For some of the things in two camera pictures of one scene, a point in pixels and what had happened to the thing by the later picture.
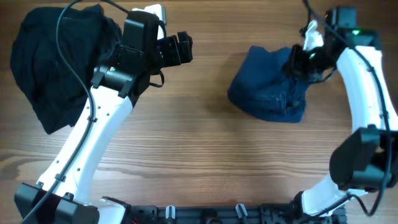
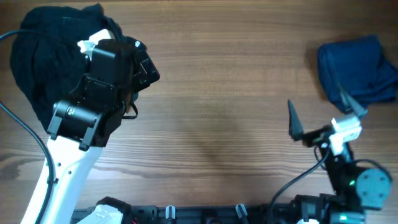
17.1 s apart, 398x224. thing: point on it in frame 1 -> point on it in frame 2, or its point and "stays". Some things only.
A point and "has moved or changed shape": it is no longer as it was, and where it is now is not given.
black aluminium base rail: [245, 214] stays
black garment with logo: [57, 93] stays
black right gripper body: [309, 65] -> [314, 138]
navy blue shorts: [262, 88] has moved or changed shape
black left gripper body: [169, 52] -> [140, 80]
